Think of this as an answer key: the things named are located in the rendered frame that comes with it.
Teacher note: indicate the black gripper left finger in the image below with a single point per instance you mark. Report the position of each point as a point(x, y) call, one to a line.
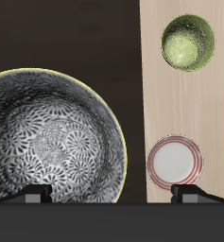
point(37, 193)

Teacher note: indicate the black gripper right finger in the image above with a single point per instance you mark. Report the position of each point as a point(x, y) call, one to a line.
point(186, 193)

